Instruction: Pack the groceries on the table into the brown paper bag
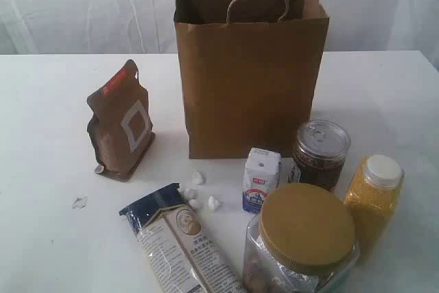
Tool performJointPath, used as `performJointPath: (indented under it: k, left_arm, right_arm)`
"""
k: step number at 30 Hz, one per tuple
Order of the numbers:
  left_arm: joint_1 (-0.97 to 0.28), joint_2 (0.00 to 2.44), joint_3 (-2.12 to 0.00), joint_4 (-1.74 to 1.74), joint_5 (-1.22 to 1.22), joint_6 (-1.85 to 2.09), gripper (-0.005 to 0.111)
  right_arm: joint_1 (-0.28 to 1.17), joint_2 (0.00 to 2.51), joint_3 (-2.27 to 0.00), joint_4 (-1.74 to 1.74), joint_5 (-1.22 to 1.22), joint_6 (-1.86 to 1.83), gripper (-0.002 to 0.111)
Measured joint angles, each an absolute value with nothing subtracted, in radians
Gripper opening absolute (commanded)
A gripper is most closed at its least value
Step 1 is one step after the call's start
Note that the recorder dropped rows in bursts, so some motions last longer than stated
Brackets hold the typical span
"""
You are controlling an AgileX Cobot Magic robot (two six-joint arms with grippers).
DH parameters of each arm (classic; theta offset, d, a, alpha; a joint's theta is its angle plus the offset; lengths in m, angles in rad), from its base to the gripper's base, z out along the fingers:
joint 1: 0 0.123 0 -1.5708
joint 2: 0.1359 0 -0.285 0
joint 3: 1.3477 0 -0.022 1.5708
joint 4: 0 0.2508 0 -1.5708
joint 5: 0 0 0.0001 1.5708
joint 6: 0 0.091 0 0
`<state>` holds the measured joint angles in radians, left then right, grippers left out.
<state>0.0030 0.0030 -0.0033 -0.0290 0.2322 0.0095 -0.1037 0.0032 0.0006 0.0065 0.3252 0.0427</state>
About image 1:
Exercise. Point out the brown paper shopping bag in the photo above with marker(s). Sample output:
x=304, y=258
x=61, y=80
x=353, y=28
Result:
x=249, y=70

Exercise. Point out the clear jar with gold lid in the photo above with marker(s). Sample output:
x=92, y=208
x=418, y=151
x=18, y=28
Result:
x=303, y=240

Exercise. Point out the white blue milk carton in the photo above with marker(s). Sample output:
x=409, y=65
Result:
x=261, y=176

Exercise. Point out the torn clear plastic scrap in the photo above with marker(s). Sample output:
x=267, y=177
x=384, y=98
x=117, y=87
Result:
x=79, y=202

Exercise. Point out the white crumpled paper bit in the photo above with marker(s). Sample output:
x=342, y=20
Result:
x=190, y=194
x=194, y=204
x=213, y=203
x=198, y=178

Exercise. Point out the white background curtain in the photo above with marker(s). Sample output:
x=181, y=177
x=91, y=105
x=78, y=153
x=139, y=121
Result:
x=146, y=26

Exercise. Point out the clear can with pull-tab lid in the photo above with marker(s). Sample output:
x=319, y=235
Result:
x=320, y=151

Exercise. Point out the brown kraft coffee pouch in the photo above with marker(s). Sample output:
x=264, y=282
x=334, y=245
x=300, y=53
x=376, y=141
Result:
x=120, y=130

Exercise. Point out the small white blue carton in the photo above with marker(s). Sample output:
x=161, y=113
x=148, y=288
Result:
x=295, y=172

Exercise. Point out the yellow millet bottle white cap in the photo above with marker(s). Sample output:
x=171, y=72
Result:
x=372, y=198

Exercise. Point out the noodle packet blue and white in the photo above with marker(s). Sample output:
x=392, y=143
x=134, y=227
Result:
x=181, y=253

